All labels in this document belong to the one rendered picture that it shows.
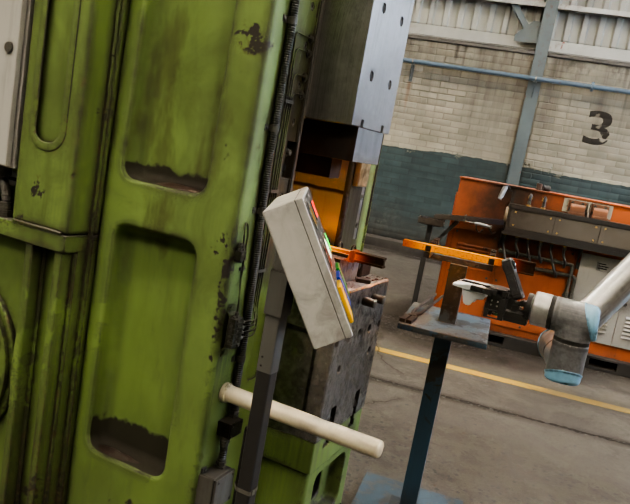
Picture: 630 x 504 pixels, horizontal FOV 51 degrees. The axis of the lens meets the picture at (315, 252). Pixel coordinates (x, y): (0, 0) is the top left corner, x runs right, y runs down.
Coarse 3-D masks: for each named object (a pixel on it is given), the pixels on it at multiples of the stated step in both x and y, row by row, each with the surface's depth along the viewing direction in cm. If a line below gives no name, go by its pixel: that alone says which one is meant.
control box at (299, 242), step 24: (264, 216) 122; (288, 216) 122; (312, 216) 126; (288, 240) 123; (312, 240) 122; (288, 264) 123; (312, 264) 123; (312, 288) 124; (336, 288) 124; (312, 312) 125; (336, 312) 125; (312, 336) 125; (336, 336) 125
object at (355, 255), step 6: (330, 246) 199; (342, 252) 197; (348, 252) 196; (354, 252) 195; (360, 252) 195; (354, 258) 196; (360, 258) 195; (366, 258) 195; (372, 258) 194; (378, 258) 192; (384, 258) 192; (366, 264) 194; (372, 264) 193; (378, 264) 193; (384, 264) 193
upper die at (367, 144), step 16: (304, 128) 187; (320, 128) 185; (336, 128) 183; (352, 128) 181; (304, 144) 188; (320, 144) 186; (336, 144) 183; (352, 144) 181; (368, 144) 189; (352, 160) 182; (368, 160) 192
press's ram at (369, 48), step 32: (352, 0) 173; (384, 0) 176; (320, 32) 178; (352, 32) 174; (384, 32) 181; (320, 64) 178; (352, 64) 174; (384, 64) 187; (320, 96) 179; (352, 96) 175; (384, 96) 192; (384, 128) 198
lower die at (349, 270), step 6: (336, 252) 196; (336, 258) 191; (342, 258) 193; (348, 258) 196; (342, 264) 192; (348, 264) 197; (354, 264) 201; (342, 270) 194; (348, 270) 198; (354, 270) 202; (348, 276) 199; (354, 276) 204
